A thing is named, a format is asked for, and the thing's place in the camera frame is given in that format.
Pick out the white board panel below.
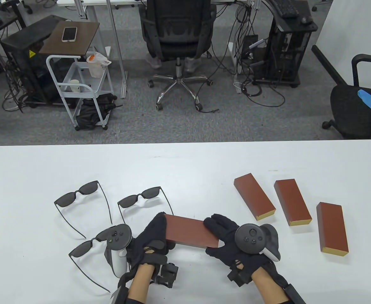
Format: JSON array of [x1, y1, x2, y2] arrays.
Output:
[[311, 0, 371, 87]]

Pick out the black fabric armchair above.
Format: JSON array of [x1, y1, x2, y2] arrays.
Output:
[[322, 54, 371, 146]]

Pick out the white rolling cart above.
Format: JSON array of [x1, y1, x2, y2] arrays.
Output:
[[46, 52, 114, 131]]

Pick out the black computer case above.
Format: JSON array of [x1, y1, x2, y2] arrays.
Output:
[[0, 15, 70, 106]]

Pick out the person's right forearm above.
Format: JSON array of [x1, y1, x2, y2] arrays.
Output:
[[251, 264, 289, 304]]

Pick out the black power box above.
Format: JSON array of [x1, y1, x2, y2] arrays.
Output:
[[242, 34, 259, 54]]

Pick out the white smartphone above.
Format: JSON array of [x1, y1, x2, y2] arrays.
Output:
[[61, 27, 78, 42]]

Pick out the black desk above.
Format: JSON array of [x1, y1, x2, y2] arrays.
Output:
[[0, 5, 26, 38]]

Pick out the aluminium frame post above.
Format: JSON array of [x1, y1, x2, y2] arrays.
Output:
[[105, 0, 129, 99], [74, 0, 88, 19]]

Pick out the black sunglasses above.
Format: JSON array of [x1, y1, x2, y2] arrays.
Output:
[[68, 226, 132, 293], [54, 180, 113, 239], [117, 186, 174, 224]]

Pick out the black computer tower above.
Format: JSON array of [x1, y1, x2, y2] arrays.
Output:
[[253, 14, 318, 88]]

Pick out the black bag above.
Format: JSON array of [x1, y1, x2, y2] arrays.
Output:
[[76, 93, 122, 130]]

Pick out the white plastic bag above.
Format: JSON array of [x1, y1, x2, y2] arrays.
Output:
[[86, 52, 112, 78]]

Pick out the person's left hand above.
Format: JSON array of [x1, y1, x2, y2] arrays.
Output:
[[127, 212, 176, 267]]

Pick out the white desk leg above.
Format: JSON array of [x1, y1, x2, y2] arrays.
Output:
[[227, 43, 242, 94]]

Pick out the bundle of black cables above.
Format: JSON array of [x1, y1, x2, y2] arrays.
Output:
[[193, 0, 286, 113]]

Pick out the person's left forearm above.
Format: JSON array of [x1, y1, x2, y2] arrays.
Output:
[[128, 263, 156, 300]]

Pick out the black keyboard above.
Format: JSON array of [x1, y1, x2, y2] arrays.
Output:
[[269, 0, 300, 18]]

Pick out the brown storage box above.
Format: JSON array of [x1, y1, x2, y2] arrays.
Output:
[[165, 214, 224, 248], [234, 173, 277, 221], [273, 179, 312, 226], [316, 202, 349, 256]]

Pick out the black mesh office chair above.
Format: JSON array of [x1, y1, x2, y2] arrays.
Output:
[[139, 0, 220, 112]]

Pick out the white desk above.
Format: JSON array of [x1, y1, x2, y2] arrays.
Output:
[[57, 0, 146, 7]]

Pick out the brown wooden board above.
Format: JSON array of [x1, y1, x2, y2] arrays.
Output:
[[39, 21, 100, 58]]

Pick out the grey hand controller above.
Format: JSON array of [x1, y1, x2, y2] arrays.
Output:
[[234, 223, 281, 262], [105, 224, 132, 278]]

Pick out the person's right hand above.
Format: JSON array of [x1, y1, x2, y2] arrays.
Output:
[[203, 214, 277, 287]]

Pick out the black wrist battery box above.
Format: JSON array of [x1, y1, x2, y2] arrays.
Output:
[[111, 275, 130, 304], [282, 283, 308, 304]]

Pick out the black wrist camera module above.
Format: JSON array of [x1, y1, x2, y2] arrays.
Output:
[[227, 269, 252, 287], [155, 262, 179, 288]]

